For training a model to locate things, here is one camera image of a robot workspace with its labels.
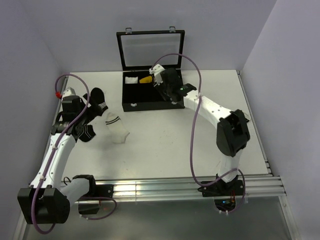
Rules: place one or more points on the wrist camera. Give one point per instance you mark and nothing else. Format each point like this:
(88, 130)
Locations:
(69, 91)
(155, 72)

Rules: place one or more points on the black sock with white stripes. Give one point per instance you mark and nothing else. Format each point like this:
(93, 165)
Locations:
(98, 97)

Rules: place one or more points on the white rolled sock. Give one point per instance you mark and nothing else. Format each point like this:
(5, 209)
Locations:
(131, 80)

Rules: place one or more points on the yellow rolled sock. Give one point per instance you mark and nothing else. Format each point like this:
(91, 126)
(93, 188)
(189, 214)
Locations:
(146, 80)

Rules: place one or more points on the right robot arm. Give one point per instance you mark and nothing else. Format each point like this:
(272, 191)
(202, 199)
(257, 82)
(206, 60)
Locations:
(232, 132)

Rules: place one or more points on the black sock white vertical stripes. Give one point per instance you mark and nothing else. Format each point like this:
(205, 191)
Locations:
(247, 117)

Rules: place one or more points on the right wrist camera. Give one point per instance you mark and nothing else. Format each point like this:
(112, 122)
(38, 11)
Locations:
(155, 72)

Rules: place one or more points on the aluminium frame rail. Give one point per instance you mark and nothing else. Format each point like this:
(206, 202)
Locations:
(180, 189)

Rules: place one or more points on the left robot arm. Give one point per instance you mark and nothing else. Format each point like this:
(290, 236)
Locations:
(43, 201)

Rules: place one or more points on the black white horizontal striped sock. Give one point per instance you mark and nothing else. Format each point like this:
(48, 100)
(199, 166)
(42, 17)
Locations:
(87, 134)

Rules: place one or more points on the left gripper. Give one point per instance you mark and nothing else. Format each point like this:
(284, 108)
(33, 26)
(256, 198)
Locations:
(90, 118)

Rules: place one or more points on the black storage box with lid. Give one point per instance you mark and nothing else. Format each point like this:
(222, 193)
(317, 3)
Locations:
(138, 51)

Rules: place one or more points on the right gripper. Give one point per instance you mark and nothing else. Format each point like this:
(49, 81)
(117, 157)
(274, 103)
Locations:
(159, 88)

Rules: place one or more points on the cream sock with black stripes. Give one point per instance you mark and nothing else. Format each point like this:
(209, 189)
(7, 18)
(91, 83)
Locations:
(117, 129)

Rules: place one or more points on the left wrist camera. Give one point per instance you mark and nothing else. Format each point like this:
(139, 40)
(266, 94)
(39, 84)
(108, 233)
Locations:
(69, 91)

